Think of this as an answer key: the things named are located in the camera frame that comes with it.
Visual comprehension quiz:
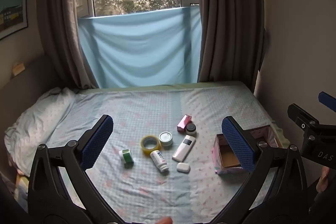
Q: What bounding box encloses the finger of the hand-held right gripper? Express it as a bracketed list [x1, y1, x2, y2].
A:
[318, 91, 336, 107]
[287, 103, 324, 135]

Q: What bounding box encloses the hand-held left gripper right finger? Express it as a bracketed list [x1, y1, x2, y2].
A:
[213, 116, 308, 224]

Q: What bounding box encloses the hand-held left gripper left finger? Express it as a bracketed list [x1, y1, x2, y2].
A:
[28, 114, 124, 224]

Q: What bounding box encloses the cardboard box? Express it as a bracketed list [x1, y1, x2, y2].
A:
[211, 124, 283, 175]

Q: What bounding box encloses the green and white jar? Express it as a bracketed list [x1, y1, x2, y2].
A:
[119, 149, 134, 166]

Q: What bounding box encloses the white remote control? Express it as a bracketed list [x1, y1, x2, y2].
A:
[172, 134, 197, 162]

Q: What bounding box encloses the yellow tape roll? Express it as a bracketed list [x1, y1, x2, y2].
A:
[140, 135, 162, 156]

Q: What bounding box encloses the small white case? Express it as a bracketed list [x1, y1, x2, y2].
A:
[176, 162, 190, 173]

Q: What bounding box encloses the white pill bottle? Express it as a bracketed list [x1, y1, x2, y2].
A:
[150, 150, 170, 173]

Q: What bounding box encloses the round metal tin can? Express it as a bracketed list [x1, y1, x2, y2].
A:
[158, 132, 174, 147]

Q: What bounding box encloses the person's right hand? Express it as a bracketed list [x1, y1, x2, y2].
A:
[316, 168, 333, 194]

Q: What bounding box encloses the small pink red carton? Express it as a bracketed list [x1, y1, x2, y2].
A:
[177, 114, 193, 133]

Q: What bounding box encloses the white pillow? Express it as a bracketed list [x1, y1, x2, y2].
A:
[4, 87, 79, 177]

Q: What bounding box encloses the checked floral bed sheet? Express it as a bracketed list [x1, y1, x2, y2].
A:
[5, 85, 284, 224]

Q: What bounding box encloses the green fitted sheet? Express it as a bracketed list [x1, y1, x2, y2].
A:
[79, 80, 289, 151]

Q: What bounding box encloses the yellow cloth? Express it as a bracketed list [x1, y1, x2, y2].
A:
[14, 174, 30, 212]

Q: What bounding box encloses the light blue hanging cloth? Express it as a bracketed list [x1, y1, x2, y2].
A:
[77, 6, 202, 89]

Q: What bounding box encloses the small yellowish object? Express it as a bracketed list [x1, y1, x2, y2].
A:
[12, 61, 26, 76]

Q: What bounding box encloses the wall poster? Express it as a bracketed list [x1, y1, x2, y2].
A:
[0, 0, 29, 41]

